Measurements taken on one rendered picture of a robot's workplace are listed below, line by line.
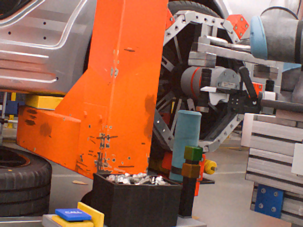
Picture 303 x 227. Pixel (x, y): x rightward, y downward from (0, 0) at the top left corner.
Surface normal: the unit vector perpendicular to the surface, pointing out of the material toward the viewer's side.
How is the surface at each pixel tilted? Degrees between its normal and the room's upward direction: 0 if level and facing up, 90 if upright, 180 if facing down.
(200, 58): 90
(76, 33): 90
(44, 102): 90
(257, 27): 73
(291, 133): 90
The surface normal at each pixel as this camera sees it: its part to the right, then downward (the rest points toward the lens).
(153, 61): 0.58, 0.11
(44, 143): -0.80, -0.07
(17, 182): 0.79, 0.13
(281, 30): -0.32, -0.33
